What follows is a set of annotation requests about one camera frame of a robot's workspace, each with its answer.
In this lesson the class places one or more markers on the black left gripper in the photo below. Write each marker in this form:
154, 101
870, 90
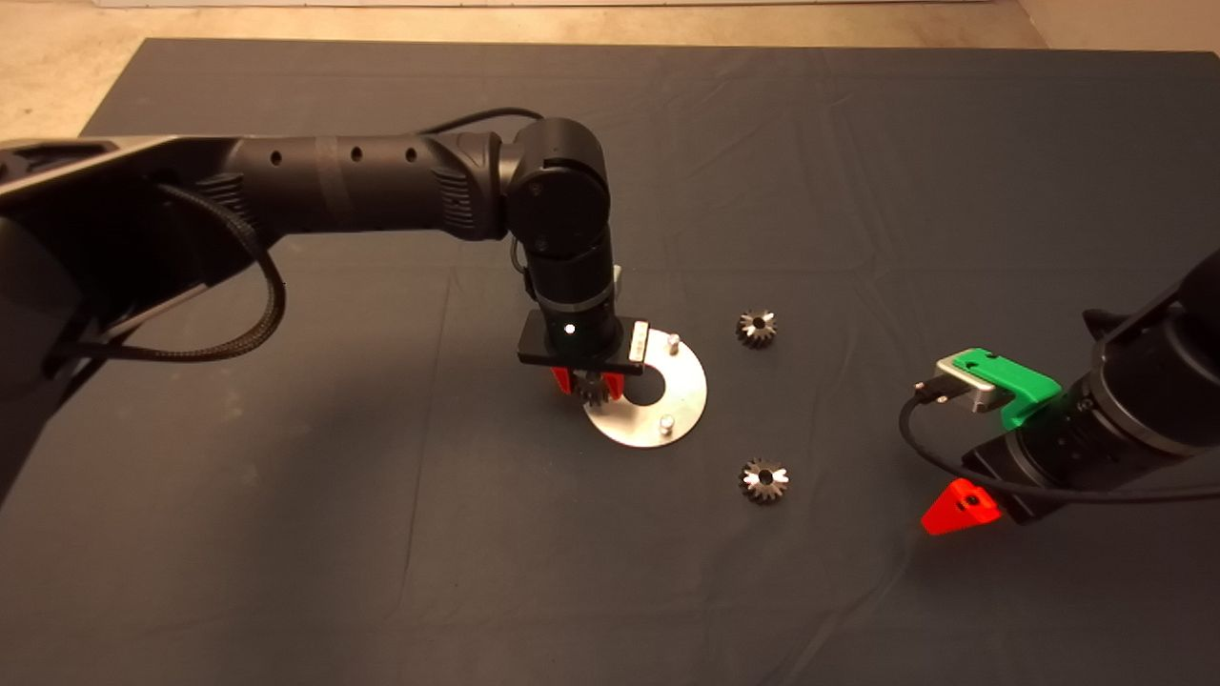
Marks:
581, 348

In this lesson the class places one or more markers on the dark grey table cloth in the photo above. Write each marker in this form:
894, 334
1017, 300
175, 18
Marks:
858, 143

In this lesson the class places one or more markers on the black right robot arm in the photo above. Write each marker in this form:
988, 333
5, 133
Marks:
1177, 381

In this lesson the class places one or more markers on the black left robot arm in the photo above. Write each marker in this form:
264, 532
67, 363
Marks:
362, 191

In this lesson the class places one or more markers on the green right camera mount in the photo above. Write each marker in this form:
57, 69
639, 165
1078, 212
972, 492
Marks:
1025, 386

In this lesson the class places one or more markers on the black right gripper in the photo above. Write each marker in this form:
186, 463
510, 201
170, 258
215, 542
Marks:
1048, 457

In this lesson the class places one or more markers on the silver right camera box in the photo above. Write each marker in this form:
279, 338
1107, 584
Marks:
980, 393

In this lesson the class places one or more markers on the round metal carrier plate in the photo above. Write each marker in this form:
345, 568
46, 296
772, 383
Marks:
686, 391

